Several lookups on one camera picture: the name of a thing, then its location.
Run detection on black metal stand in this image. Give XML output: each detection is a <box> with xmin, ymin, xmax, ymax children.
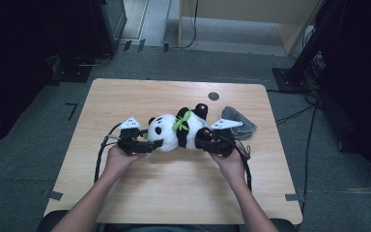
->
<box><xmin>271</xmin><ymin>0</ymin><xmax>346</xmax><ymax>95</ymax></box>

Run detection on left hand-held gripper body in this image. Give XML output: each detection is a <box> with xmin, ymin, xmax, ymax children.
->
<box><xmin>117</xmin><ymin>116</ymin><xmax>152</xmax><ymax>155</ymax></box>

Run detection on panda plush toy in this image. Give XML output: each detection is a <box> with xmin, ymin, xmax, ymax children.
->
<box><xmin>147</xmin><ymin>102</ymin><xmax>214</xmax><ymax>153</ymax></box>

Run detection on black equipment cabinet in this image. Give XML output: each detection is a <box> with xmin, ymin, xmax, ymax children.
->
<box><xmin>88</xmin><ymin>0</ymin><xmax>128</xmax><ymax>57</ymax></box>

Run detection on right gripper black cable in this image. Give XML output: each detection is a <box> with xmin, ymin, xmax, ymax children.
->
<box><xmin>231</xmin><ymin>137</ymin><xmax>253</xmax><ymax>193</ymax></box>

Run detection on black flat stand base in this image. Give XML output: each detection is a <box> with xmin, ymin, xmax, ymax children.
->
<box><xmin>49</xmin><ymin>54</ymin><xmax>93</xmax><ymax>84</ymax></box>

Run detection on grey cloth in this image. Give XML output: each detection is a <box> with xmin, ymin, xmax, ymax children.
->
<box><xmin>220</xmin><ymin>105</ymin><xmax>258</xmax><ymax>141</ymax></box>

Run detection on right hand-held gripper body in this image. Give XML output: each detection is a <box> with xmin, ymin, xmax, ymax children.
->
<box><xmin>202</xmin><ymin>118</ymin><xmax>243</xmax><ymax>159</ymax></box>

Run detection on light wooden furniture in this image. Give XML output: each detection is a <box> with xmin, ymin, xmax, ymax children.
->
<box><xmin>177</xmin><ymin>0</ymin><xmax>323</xmax><ymax>56</ymax></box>

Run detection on person's right hand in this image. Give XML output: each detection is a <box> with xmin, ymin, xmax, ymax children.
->
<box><xmin>208</xmin><ymin>149</ymin><xmax>248</xmax><ymax>186</ymax></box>

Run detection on black angled floor tape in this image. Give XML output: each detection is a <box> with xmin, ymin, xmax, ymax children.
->
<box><xmin>65</xmin><ymin>101</ymin><xmax>78</xmax><ymax>122</ymax></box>

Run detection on person's left hand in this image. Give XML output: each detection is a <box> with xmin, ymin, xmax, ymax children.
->
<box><xmin>104</xmin><ymin>146</ymin><xmax>148</xmax><ymax>182</ymax></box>

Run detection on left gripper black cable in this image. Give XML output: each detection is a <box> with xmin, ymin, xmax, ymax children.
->
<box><xmin>94</xmin><ymin>123</ymin><xmax>124</xmax><ymax>185</ymax></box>

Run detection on black hanging cable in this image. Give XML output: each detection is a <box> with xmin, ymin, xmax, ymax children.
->
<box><xmin>173</xmin><ymin>0</ymin><xmax>199</xmax><ymax>50</ymax></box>

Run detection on black floor cable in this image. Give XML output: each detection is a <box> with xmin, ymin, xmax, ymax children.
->
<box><xmin>302</xmin><ymin>105</ymin><xmax>318</xmax><ymax>207</ymax></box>
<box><xmin>274</xmin><ymin>104</ymin><xmax>318</xmax><ymax>127</ymax></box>

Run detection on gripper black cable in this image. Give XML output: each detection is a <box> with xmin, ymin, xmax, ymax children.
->
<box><xmin>94</xmin><ymin>123</ymin><xmax>124</xmax><ymax>185</ymax></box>
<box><xmin>231</xmin><ymin>137</ymin><xmax>253</xmax><ymax>193</ymax></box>

